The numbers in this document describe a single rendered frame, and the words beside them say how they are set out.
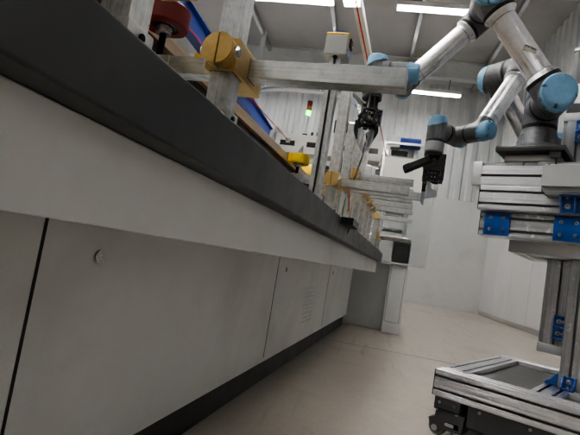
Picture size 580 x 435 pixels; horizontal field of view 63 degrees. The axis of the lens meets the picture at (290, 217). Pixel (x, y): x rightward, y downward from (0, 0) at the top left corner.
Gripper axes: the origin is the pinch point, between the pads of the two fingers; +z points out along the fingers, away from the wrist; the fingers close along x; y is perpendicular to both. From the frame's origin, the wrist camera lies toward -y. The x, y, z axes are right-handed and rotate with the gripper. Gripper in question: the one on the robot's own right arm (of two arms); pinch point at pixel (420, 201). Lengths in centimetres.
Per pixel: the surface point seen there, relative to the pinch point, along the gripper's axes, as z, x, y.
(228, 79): 7, -131, -30
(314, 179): 7, -57, -31
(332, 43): -35, -59, -32
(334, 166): -3.8, -30.7, -31.0
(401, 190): 1.2, -26.4, -6.9
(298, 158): -6, -29, -45
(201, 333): 55, -74, -51
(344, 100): -28, -31, -31
